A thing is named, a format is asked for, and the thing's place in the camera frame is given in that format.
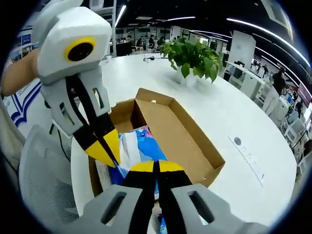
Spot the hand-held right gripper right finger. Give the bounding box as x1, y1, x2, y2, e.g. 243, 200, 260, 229
157, 159, 269, 234

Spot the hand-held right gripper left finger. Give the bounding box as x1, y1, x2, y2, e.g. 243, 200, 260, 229
79, 159, 156, 234

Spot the blue wet wipes packet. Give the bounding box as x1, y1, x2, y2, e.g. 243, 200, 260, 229
108, 124, 170, 234

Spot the white medicine box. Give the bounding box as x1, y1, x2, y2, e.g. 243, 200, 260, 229
94, 159, 112, 192

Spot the brown cardboard shoe box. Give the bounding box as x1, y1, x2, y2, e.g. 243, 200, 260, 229
88, 87, 225, 198

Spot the grey metal shelf rack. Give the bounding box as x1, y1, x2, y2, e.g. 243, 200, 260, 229
89, 0, 117, 49

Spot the short ceiling light strip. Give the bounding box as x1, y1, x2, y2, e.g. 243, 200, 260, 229
114, 4, 127, 28

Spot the grey mesh office chair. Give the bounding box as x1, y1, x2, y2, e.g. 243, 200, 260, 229
19, 124, 81, 234

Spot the green potted plant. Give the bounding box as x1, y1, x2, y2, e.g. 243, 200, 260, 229
159, 36, 224, 86

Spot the white office desk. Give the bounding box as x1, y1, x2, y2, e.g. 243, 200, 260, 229
225, 60, 266, 98

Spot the white office chair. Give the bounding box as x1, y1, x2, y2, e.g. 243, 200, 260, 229
284, 119, 307, 144

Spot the white square pillar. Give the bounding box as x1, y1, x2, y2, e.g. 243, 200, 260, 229
230, 30, 256, 63

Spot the long curved ceiling light strip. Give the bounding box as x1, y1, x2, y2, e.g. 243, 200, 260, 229
226, 18, 311, 67

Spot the ceiling air vent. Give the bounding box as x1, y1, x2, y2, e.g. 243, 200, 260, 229
260, 0, 291, 28

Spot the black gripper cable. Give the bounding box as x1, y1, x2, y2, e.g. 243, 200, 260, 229
48, 123, 72, 160

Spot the purple wall screen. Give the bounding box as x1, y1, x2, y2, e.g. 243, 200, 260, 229
296, 82, 312, 108

